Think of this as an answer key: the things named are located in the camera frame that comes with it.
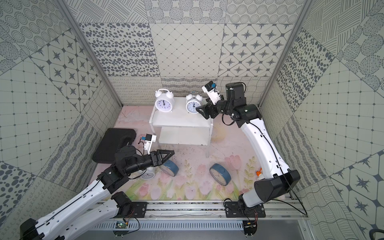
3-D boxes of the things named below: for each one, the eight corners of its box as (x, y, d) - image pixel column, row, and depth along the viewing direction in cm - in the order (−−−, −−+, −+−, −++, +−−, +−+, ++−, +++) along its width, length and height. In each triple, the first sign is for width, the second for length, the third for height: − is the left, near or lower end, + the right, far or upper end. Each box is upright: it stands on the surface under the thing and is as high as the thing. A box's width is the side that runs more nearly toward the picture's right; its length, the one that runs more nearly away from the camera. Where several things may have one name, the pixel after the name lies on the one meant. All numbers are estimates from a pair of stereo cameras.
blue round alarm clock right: (208, 174, 87) (210, 166, 78) (214, 168, 90) (216, 160, 80) (224, 189, 82) (227, 182, 73) (229, 182, 84) (233, 175, 75)
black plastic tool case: (97, 163, 92) (91, 158, 87) (111, 133, 107) (106, 127, 102) (127, 163, 92) (123, 158, 87) (137, 133, 107) (134, 128, 102)
